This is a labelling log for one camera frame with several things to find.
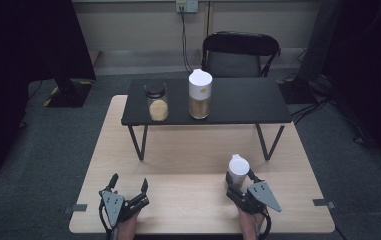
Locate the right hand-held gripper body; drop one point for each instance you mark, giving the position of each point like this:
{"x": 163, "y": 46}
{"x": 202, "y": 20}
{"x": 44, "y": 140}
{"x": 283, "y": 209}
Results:
{"x": 261, "y": 196}

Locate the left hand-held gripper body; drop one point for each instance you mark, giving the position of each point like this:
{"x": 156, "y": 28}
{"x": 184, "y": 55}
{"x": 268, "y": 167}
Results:
{"x": 113, "y": 205}

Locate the white lid glass jar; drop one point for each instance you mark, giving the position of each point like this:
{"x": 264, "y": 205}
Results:
{"x": 200, "y": 85}
{"x": 238, "y": 168}

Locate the black lid glass jar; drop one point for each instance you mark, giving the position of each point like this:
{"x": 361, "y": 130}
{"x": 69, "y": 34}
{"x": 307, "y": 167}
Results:
{"x": 158, "y": 111}

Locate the black low shelf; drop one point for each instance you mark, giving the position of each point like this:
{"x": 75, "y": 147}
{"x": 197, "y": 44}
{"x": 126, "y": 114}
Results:
{"x": 238, "y": 100}

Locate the person's left hand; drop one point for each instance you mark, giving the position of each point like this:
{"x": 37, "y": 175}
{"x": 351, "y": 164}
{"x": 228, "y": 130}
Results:
{"x": 126, "y": 230}

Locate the person's right hand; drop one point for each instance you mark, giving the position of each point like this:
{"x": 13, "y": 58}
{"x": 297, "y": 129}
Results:
{"x": 248, "y": 225}

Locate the grey tape strip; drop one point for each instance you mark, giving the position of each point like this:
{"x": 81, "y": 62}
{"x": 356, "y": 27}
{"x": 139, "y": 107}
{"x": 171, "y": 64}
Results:
{"x": 323, "y": 202}
{"x": 76, "y": 208}

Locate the black stand base yellow tape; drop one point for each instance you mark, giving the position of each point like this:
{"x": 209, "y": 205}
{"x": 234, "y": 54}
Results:
{"x": 69, "y": 95}

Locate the black folding chair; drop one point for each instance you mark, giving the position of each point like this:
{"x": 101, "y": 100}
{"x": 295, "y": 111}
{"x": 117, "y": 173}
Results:
{"x": 238, "y": 43}

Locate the black curtain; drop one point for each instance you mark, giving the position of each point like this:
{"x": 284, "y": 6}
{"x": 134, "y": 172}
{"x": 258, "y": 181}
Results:
{"x": 371, "y": 66}
{"x": 18, "y": 66}

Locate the white wall outlet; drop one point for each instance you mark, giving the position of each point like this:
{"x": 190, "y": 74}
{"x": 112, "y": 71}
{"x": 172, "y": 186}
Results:
{"x": 187, "y": 5}

